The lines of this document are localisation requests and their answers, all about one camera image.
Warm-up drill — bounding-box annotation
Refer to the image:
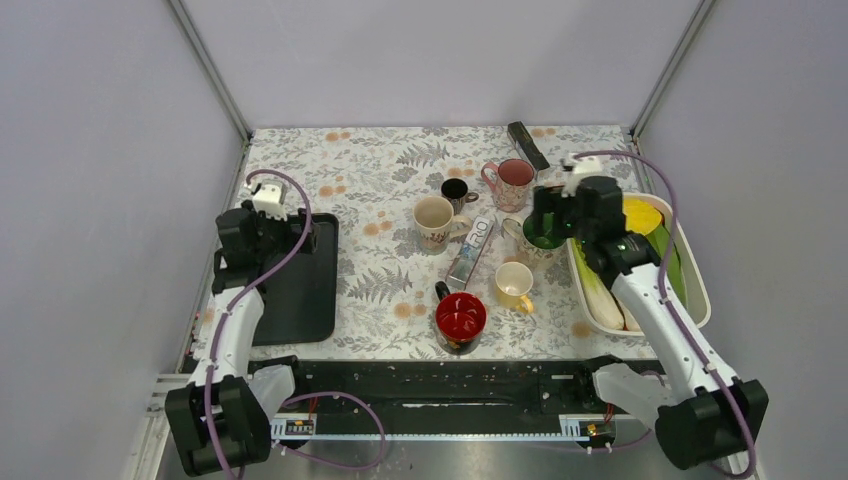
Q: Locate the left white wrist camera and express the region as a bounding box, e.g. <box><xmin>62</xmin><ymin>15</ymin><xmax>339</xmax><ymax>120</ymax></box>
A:
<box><xmin>251</xmin><ymin>180</ymin><xmax>288</xmax><ymax>220</ymax></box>

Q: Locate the black mug red inside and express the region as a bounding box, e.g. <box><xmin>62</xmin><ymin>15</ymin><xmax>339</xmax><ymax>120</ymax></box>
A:
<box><xmin>434</xmin><ymin>281</ymin><xmax>488</xmax><ymax>356</ymax></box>

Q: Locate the green white leek toy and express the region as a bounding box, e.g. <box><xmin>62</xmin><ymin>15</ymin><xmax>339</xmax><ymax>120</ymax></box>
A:
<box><xmin>571</xmin><ymin>240</ymin><xmax>642</xmax><ymax>332</ymax></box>

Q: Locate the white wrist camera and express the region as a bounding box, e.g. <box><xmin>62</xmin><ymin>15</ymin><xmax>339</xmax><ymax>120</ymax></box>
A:
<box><xmin>561</xmin><ymin>154</ymin><xmax>603</xmax><ymax>197</ymax></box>
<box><xmin>251</xmin><ymin>180</ymin><xmax>288</xmax><ymax>220</ymax></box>

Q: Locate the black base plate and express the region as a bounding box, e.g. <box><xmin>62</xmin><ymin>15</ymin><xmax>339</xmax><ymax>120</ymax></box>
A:
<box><xmin>248</xmin><ymin>357</ymin><xmax>619</xmax><ymax>419</ymax></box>

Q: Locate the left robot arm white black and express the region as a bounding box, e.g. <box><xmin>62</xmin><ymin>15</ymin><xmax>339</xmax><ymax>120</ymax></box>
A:
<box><xmin>165</xmin><ymin>203</ymin><xmax>315</xmax><ymax>479</ymax></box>

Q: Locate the black rectangular box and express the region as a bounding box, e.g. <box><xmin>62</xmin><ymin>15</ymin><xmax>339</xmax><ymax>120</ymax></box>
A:
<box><xmin>507</xmin><ymin>121</ymin><xmax>550</xmax><ymax>172</ymax></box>

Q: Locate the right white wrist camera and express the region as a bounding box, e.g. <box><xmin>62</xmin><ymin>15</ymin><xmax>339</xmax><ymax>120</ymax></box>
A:
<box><xmin>561</xmin><ymin>154</ymin><xmax>603</xmax><ymax>197</ymax></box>

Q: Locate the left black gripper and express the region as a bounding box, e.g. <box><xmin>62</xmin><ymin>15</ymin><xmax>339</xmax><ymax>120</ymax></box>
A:
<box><xmin>244</xmin><ymin>200</ymin><xmax>318</xmax><ymax>260</ymax></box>

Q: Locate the floral tablecloth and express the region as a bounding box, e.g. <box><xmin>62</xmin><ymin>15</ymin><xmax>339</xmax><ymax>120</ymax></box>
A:
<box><xmin>244</xmin><ymin>126</ymin><xmax>653</xmax><ymax>361</ymax></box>

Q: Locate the napa cabbage toy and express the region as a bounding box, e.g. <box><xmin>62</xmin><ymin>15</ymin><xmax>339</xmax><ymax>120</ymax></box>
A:
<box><xmin>622</xmin><ymin>197</ymin><xmax>664</xmax><ymax>236</ymax></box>

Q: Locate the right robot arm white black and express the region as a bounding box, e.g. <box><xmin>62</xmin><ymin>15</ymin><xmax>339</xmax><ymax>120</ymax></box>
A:
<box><xmin>531</xmin><ymin>175</ymin><xmax>769</xmax><ymax>478</ymax></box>

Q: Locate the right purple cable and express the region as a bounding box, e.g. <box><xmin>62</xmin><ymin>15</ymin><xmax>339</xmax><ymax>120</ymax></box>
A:
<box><xmin>570</xmin><ymin>149</ymin><xmax>758</xmax><ymax>480</ymax></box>

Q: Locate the black plastic tray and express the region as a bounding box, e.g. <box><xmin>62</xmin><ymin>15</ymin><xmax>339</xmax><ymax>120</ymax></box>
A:
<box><xmin>253</xmin><ymin>213</ymin><xmax>339</xmax><ymax>346</ymax></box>

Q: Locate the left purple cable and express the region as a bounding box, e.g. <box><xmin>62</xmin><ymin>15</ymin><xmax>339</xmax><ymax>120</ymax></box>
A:
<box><xmin>202</xmin><ymin>169</ymin><xmax>388</xmax><ymax>480</ymax></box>

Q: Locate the pink floral mug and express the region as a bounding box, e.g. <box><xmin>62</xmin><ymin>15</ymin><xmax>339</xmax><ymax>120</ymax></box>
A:
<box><xmin>481</xmin><ymin>159</ymin><xmax>535</xmax><ymax>213</ymax></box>

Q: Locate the green inside floral mug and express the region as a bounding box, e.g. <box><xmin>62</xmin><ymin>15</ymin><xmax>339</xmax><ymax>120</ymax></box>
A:
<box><xmin>501</xmin><ymin>214</ymin><xmax>566</xmax><ymax>271</ymax></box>

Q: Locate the cream mug red pattern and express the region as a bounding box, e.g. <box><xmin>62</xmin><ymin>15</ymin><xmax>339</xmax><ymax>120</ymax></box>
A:
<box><xmin>413</xmin><ymin>196</ymin><xmax>473</xmax><ymax>254</ymax></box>

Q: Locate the silver toothpaste box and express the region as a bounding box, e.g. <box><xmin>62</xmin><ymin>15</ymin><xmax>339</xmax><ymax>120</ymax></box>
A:
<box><xmin>445</xmin><ymin>216</ymin><xmax>496</xmax><ymax>290</ymax></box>

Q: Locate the white plastic basin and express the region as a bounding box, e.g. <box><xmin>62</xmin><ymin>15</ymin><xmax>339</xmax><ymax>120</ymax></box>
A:
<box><xmin>566</xmin><ymin>193</ymin><xmax>711</xmax><ymax>337</ymax></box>

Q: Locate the purple cable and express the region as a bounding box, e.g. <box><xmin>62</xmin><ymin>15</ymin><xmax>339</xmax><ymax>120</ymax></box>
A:
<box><xmin>570</xmin><ymin>149</ymin><xmax>758</xmax><ymax>480</ymax></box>
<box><xmin>202</xmin><ymin>169</ymin><xmax>388</xmax><ymax>480</ymax></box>

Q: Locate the small dark brown mug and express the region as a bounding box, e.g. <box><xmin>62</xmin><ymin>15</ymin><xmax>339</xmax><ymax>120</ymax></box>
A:
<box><xmin>440</xmin><ymin>178</ymin><xmax>479</xmax><ymax>215</ymax></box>

